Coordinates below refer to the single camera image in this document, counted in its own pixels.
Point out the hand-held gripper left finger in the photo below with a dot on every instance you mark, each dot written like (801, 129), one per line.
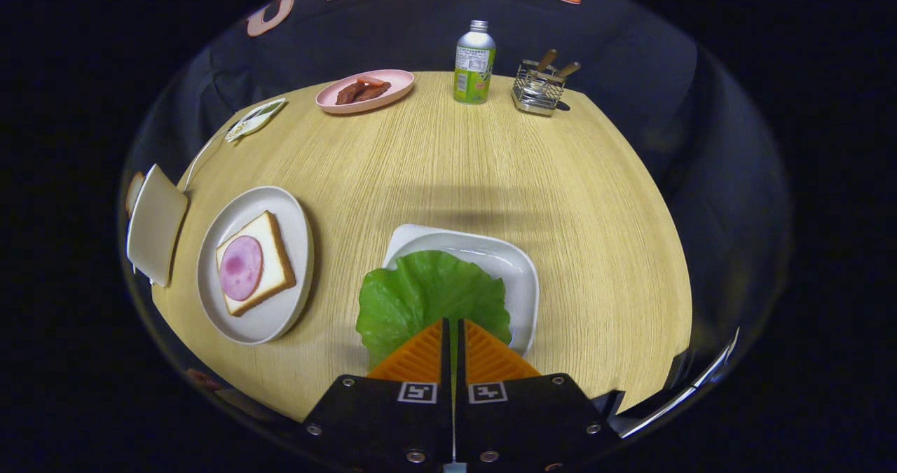
(392, 424)

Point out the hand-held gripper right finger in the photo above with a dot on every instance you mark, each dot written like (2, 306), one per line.
(518, 424)

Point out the green lettuce leaf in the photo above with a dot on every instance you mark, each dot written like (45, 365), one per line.
(420, 291)

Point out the white square plate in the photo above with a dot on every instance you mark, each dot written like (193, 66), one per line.
(511, 277)

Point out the white round plate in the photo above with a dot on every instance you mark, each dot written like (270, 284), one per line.
(266, 319)

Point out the white bread slice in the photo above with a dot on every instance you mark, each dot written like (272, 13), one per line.
(275, 256)

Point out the pink ham slice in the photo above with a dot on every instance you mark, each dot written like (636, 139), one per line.
(240, 268)

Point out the white toaster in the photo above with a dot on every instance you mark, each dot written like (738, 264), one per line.
(158, 224)

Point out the brown meat slices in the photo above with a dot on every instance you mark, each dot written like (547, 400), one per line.
(361, 93)

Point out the white divided seasoning dish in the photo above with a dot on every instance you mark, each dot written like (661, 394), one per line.
(256, 119)

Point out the pink round plate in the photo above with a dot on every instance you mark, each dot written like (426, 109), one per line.
(401, 80)

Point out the red sausage slice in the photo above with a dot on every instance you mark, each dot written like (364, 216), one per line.
(370, 80)

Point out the silver green drink bottle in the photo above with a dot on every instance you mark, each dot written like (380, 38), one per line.
(474, 66)

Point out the black backdrop cloth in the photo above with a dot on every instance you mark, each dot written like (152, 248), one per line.
(420, 38)

